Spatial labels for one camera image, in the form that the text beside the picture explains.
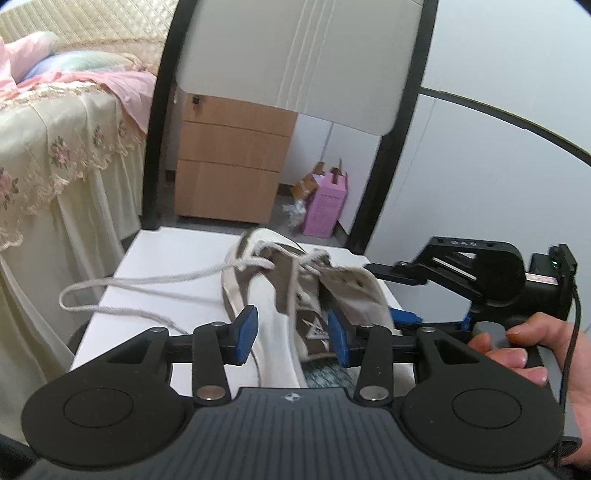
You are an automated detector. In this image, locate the pink blanket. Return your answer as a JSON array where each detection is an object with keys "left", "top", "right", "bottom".
[{"left": 0, "top": 32, "right": 158, "bottom": 139}]

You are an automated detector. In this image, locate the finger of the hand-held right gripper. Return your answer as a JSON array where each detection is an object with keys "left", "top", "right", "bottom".
[
  {"left": 365, "top": 261, "right": 431, "bottom": 287},
  {"left": 390, "top": 308, "right": 474, "bottom": 332}
]

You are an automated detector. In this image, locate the person's right hand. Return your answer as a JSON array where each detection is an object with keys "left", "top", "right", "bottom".
[{"left": 466, "top": 311, "right": 591, "bottom": 467}]

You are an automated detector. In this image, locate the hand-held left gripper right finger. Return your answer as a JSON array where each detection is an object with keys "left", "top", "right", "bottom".
[{"left": 325, "top": 308, "right": 476, "bottom": 402}]

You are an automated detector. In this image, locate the pink cardboard box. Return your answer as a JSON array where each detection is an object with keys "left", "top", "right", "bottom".
[{"left": 302, "top": 168, "right": 349, "bottom": 238}]

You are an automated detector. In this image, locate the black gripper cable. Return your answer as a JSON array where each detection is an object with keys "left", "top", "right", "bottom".
[{"left": 556, "top": 284, "right": 580, "bottom": 468}]

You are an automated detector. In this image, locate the wooden drawer cabinet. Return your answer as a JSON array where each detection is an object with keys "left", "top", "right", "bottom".
[{"left": 174, "top": 90, "right": 298, "bottom": 224}]

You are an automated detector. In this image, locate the white chair with black frame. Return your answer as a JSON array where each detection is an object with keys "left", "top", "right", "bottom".
[{"left": 69, "top": 0, "right": 439, "bottom": 398}]

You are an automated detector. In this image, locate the white shoelace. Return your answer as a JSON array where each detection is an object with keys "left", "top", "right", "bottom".
[{"left": 59, "top": 247, "right": 333, "bottom": 335}]

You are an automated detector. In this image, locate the bed with floral cream bedspread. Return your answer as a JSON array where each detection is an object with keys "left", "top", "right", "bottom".
[{"left": 0, "top": 0, "right": 178, "bottom": 444}]

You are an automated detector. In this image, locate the pastel pillow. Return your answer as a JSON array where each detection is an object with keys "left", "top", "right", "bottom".
[{"left": 23, "top": 51, "right": 139, "bottom": 81}]

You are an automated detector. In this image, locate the clear plastic bag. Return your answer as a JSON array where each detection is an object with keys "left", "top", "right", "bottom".
[{"left": 283, "top": 199, "right": 309, "bottom": 227}]

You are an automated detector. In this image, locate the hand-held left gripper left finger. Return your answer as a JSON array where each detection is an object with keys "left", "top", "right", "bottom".
[{"left": 107, "top": 305, "right": 260, "bottom": 401}]

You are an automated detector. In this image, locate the white and brown shoe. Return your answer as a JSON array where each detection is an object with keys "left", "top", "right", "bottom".
[{"left": 221, "top": 227, "right": 416, "bottom": 393}]

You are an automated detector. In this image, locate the brown cardboard box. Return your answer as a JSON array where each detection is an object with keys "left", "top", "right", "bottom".
[{"left": 290, "top": 161, "right": 326, "bottom": 201}]

